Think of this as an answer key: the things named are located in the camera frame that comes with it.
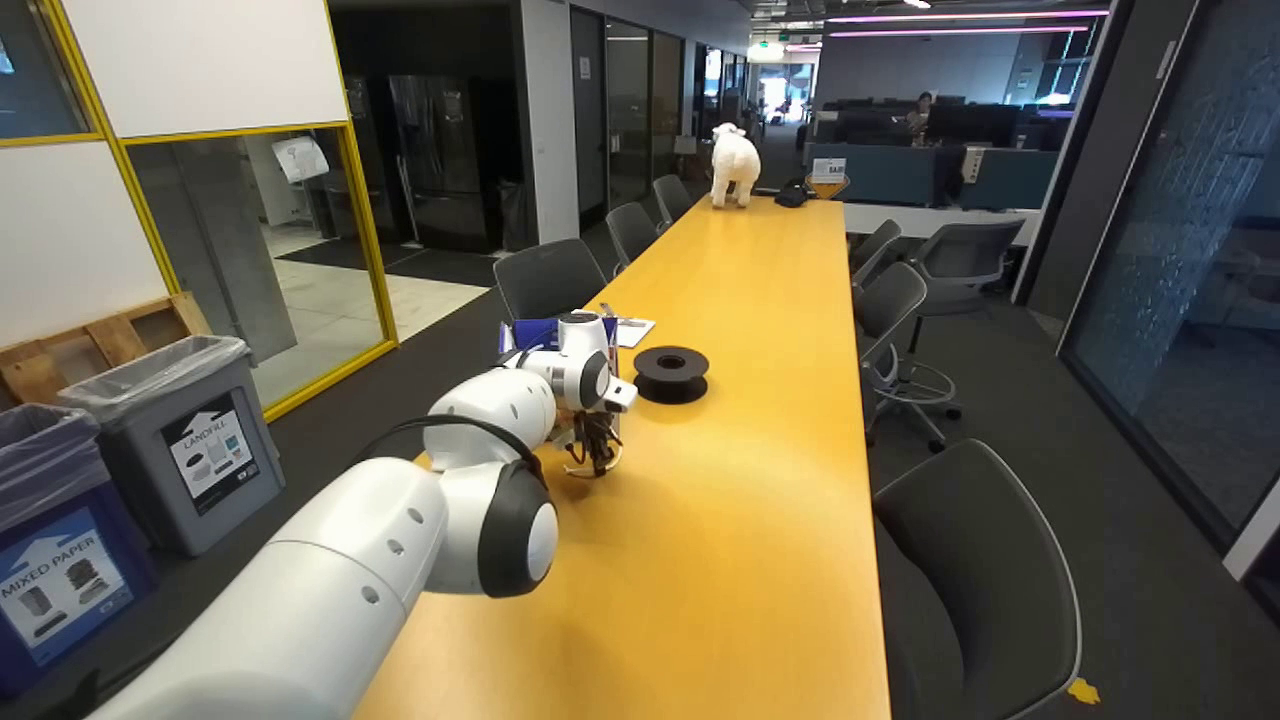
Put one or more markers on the white plush animal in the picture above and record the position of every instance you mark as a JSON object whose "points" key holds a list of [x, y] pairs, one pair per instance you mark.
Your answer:
{"points": [[735, 163]]}

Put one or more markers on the black office chair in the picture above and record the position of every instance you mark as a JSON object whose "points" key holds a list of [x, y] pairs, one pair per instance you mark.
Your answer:
{"points": [[671, 199], [872, 246], [628, 228], [965, 254], [551, 276], [983, 584]]}

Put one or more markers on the small white sign card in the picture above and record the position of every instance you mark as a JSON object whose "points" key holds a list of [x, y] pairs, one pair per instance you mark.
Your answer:
{"points": [[829, 173]]}

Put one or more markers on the blue printed cardboard box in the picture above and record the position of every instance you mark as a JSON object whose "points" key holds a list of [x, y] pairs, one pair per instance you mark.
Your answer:
{"points": [[531, 332]]}

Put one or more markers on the dark round spool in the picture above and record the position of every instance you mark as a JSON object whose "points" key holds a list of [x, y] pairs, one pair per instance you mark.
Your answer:
{"points": [[671, 379]]}

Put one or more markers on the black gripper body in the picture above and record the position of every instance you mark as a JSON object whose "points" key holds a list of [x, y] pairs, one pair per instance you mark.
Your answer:
{"points": [[597, 438]]}

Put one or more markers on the yellow floor marker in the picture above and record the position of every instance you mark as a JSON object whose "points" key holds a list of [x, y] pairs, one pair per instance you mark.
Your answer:
{"points": [[1085, 693]]}

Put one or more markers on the grey recycling bin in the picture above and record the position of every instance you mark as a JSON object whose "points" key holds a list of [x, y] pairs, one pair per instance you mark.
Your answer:
{"points": [[172, 443]]}

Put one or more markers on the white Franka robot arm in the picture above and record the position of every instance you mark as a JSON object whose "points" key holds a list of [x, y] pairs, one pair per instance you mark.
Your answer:
{"points": [[387, 561]]}

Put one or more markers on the blue recycling bin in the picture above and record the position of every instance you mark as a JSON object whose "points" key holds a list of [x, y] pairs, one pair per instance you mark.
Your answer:
{"points": [[63, 561]]}

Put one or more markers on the wooden pallet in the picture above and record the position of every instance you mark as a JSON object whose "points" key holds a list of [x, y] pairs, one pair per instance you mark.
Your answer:
{"points": [[92, 345]]}

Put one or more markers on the white paper notice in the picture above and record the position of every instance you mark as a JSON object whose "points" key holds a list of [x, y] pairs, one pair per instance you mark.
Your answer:
{"points": [[301, 156]]}

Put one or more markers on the small black object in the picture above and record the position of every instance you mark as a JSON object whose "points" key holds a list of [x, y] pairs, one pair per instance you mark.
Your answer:
{"points": [[793, 199]]}

